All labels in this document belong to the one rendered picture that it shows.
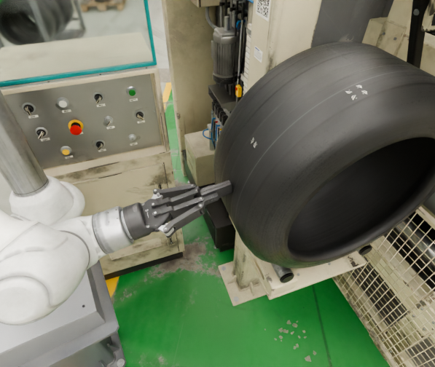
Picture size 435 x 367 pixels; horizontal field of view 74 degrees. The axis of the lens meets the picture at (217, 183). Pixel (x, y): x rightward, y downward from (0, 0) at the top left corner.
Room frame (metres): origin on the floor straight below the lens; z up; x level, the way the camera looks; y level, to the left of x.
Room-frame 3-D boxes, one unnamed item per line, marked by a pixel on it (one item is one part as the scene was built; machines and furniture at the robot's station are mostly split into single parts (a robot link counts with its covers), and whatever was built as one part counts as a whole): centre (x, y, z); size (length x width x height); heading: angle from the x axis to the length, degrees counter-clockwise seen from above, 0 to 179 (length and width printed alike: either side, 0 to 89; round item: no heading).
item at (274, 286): (0.57, -0.15, 0.84); 0.36 x 0.09 x 0.06; 19
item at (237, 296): (0.85, -0.18, 0.02); 0.27 x 0.27 x 0.04; 19
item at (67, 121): (1.09, 0.53, 0.63); 0.56 x 0.41 x 1.27; 109
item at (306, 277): (0.61, -0.28, 0.80); 0.37 x 0.36 x 0.02; 109
